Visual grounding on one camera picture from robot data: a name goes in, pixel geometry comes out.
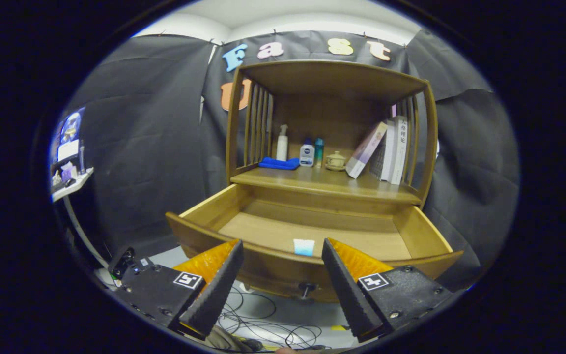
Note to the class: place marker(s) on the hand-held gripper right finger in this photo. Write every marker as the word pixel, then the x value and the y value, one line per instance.
pixel 349 295

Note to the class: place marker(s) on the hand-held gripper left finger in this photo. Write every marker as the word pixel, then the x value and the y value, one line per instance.
pixel 216 295

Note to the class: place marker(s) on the blue squeeze tube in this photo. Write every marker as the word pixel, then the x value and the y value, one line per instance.
pixel 303 247

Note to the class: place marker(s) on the wooden countertop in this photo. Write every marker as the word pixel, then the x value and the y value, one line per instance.
pixel 312 179

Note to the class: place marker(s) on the wooden cabinet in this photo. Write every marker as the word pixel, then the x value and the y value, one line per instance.
pixel 332 78

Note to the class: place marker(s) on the black power device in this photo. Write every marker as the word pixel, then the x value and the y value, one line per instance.
pixel 122 260

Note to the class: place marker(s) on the lidded tea cup with saucer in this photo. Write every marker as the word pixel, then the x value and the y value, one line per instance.
pixel 335 161

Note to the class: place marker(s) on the patterned cover book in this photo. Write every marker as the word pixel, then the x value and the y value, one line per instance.
pixel 387 157

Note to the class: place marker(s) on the blue folded cloth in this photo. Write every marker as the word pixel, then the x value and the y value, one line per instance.
pixel 278 163

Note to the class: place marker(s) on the white bottle with blue cap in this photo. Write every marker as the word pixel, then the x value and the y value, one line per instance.
pixel 307 156

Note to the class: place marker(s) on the teal slim bottle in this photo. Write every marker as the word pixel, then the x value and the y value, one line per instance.
pixel 319 152

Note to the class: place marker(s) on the pink cover book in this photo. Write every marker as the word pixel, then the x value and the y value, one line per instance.
pixel 366 150

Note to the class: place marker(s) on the thick white book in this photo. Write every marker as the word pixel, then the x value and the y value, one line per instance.
pixel 399 152

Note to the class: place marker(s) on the white pump bottle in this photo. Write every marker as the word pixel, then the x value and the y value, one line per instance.
pixel 282 147

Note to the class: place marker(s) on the white paper sheet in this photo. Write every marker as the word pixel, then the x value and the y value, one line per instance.
pixel 68 151

